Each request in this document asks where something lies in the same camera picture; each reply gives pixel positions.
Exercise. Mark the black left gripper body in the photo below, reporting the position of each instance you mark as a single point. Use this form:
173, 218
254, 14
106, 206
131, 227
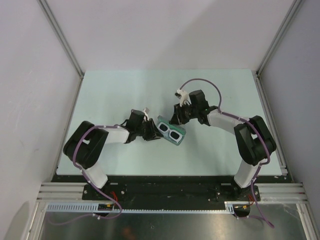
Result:
145, 130

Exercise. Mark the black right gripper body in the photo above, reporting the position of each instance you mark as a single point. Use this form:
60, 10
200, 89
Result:
185, 113

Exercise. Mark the dark green glasses case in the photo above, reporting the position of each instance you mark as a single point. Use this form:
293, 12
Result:
175, 127

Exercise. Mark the white sunglasses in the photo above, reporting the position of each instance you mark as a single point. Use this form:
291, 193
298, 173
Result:
171, 133

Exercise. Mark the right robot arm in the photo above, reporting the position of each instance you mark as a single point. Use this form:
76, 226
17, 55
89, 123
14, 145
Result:
253, 138

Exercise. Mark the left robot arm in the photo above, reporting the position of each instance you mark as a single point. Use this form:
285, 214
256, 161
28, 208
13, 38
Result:
85, 145

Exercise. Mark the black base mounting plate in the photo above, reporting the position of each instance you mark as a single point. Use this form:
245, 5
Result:
125, 188

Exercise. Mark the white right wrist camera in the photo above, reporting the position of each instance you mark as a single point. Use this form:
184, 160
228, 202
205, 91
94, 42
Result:
183, 97

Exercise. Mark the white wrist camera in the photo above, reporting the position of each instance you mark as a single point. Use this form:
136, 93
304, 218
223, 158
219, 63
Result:
146, 112
183, 97

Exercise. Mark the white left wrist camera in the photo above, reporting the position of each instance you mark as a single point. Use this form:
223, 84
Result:
146, 112

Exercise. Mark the right side aluminium rail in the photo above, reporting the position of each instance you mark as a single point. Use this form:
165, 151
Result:
271, 123

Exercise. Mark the aluminium rail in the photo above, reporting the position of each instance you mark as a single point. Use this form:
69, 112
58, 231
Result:
270, 193
271, 123

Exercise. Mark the white slotted cable duct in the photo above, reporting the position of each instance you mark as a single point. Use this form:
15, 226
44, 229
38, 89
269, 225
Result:
101, 208

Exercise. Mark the aluminium front rail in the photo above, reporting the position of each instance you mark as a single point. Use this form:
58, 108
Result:
270, 193

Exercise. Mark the right aluminium corner post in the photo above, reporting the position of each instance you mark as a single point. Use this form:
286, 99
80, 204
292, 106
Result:
282, 30

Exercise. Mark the aluminium corner post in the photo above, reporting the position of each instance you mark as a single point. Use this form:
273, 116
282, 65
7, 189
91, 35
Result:
52, 20
282, 30

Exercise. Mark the left aluminium corner post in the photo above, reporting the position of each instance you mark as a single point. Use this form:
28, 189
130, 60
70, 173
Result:
52, 20

